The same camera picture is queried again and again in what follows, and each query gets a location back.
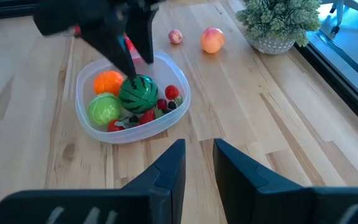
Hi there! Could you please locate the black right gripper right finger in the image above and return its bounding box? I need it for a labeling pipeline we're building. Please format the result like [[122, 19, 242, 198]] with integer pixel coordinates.
[[213, 138, 358, 224]]

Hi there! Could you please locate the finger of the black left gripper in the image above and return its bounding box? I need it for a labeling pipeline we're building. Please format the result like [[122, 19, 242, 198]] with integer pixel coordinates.
[[126, 6, 160, 65], [32, 1, 136, 78]]

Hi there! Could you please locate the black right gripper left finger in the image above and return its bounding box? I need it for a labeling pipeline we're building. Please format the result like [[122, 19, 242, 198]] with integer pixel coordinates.
[[0, 138, 187, 224]]

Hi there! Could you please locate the clear plastic tupperware container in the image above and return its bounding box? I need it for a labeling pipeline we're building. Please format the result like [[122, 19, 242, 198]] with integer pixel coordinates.
[[75, 48, 191, 144]]

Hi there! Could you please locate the orange toy tangerine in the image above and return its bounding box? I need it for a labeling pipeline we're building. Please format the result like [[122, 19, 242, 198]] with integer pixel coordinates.
[[93, 70, 125, 97]]

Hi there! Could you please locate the green striped toy watermelon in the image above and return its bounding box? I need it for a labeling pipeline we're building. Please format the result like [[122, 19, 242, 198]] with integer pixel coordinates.
[[118, 74, 160, 114]]

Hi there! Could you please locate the small red toy tomato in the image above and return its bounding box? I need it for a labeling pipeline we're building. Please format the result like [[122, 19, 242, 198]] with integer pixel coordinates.
[[164, 84, 185, 108]]

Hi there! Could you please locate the large toy peach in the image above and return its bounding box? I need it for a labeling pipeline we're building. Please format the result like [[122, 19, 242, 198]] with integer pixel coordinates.
[[200, 27, 226, 54]]

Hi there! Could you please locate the red toy strawberry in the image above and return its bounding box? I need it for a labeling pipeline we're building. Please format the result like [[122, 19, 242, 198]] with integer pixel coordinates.
[[138, 107, 165, 125], [106, 115, 139, 133]]

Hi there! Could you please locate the green toy cabbage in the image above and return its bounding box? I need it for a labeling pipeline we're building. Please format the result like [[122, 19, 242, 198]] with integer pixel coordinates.
[[87, 92, 122, 127]]

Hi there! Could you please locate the small toy peach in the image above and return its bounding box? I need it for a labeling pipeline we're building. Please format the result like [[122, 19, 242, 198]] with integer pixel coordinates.
[[168, 29, 184, 45]]

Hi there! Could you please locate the potted green succulent plant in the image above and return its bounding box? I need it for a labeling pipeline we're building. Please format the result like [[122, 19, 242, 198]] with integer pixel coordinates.
[[235, 0, 322, 56]]

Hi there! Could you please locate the office chair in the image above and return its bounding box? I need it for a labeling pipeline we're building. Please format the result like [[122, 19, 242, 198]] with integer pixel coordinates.
[[320, 0, 358, 35]]

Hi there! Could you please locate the black aluminium table frame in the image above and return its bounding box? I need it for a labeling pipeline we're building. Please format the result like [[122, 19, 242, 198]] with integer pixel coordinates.
[[293, 29, 358, 138]]

